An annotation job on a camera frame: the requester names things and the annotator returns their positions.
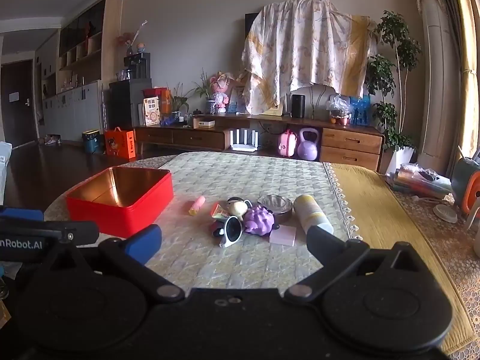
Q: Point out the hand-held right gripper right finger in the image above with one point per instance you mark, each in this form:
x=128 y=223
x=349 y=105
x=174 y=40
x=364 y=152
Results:
x=318 y=242

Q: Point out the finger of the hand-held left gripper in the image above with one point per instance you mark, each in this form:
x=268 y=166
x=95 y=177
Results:
x=75 y=232
x=22 y=213

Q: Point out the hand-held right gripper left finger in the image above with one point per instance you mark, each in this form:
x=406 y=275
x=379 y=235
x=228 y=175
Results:
x=142 y=245

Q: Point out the white yellow bottle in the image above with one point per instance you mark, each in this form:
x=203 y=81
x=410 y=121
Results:
x=309 y=212

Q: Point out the red tin box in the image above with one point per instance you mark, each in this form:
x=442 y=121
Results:
x=123 y=213

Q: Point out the round gold metal tin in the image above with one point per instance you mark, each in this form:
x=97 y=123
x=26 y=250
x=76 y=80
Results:
x=275 y=204

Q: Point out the purple grape toy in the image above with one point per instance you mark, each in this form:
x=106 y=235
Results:
x=258 y=223

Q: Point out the pink tube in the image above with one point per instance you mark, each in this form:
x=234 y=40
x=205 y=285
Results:
x=197 y=206

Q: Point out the red snack packet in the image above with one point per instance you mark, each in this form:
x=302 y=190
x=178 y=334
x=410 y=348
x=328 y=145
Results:
x=218 y=212

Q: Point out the cream garlic-shaped toy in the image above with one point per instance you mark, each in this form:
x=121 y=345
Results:
x=239 y=209

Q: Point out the white sunglasses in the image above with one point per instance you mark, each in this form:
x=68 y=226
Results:
x=230 y=232

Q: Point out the white bag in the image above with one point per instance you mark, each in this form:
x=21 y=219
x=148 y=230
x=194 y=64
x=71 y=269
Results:
x=3 y=172

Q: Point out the yellow tablecloth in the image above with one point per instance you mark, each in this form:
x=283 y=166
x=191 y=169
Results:
x=375 y=202

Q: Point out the pair of shoes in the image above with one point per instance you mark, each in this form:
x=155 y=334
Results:
x=51 y=140

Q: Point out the teal storage box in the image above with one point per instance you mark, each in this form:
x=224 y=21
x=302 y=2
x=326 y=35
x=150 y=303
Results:
x=93 y=142

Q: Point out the purple kettlebell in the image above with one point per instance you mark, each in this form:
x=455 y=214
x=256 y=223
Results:
x=308 y=148

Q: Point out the orange gift bag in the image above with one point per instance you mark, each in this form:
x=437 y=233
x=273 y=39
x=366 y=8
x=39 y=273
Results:
x=120 y=142
x=166 y=99

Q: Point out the pink toy suitcase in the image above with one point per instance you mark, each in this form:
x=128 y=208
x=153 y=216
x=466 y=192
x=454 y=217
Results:
x=287 y=144

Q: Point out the dark wooden door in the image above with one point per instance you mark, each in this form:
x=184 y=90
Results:
x=17 y=99

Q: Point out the stack of plastic folders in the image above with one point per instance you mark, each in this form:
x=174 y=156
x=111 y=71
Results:
x=420 y=182

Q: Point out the wooden TV cabinet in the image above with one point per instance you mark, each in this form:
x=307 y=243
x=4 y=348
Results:
x=198 y=137

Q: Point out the white router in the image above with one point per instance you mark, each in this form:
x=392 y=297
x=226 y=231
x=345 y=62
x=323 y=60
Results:
x=243 y=140

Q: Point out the small blue toy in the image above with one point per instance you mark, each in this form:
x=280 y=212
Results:
x=167 y=121

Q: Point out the cereal bag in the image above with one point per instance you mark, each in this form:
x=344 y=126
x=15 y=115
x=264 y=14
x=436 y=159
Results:
x=152 y=111

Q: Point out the clear plastic bag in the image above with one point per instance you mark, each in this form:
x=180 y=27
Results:
x=339 y=108

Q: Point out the black speaker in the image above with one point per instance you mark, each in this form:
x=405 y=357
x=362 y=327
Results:
x=298 y=105

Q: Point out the small white box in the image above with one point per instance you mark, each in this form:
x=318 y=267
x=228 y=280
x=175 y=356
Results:
x=204 y=122

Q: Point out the blue picture card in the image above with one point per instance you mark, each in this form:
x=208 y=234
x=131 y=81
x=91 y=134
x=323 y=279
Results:
x=360 y=110

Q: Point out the cream flat board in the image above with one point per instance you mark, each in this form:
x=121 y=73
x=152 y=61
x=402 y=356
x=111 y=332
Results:
x=272 y=110

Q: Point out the clear glass vase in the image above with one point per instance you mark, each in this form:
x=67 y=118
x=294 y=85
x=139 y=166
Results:
x=287 y=105

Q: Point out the black refrigerator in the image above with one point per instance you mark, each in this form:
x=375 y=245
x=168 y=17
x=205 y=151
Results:
x=129 y=101

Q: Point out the white shell-shaped board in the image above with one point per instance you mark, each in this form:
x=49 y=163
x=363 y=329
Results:
x=320 y=99

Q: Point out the dark small teapot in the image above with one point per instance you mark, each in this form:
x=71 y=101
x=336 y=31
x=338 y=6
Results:
x=197 y=111

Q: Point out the small potted plant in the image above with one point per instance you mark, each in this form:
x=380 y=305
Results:
x=178 y=103

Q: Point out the red gift box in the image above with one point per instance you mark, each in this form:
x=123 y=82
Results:
x=152 y=92

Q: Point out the green orange chair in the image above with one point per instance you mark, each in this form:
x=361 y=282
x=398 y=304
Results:
x=467 y=183

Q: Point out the potted grass plant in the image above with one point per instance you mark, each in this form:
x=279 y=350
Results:
x=208 y=97

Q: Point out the pink plush doll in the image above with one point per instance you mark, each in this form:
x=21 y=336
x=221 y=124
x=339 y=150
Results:
x=221 y=93

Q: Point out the tall potted tree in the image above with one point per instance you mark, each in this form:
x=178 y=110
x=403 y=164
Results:
x=390 y=82

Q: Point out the black coffee machine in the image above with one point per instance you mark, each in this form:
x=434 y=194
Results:
x=138 y=65

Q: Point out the small doll figurine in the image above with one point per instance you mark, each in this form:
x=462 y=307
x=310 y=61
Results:
x=141 y=47

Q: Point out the flower vase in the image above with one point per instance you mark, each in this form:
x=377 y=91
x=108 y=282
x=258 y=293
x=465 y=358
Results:
x=129 y=43

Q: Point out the floral cloth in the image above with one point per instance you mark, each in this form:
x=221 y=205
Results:
x=307 y=45

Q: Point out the cream covered air conditioner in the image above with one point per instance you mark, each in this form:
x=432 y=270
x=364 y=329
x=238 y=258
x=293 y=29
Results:
x=438 y=82

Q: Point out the black television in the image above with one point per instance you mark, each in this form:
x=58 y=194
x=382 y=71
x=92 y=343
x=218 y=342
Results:
x=250 y=22

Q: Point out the yellow curtain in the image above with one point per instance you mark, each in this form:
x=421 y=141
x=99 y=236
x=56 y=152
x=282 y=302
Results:
x=468 y=63

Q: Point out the wall cabinet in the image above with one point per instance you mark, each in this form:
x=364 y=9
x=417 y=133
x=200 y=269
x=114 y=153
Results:
x=80 y=63

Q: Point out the blue picture frame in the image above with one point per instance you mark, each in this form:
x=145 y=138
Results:
x=236 y=99

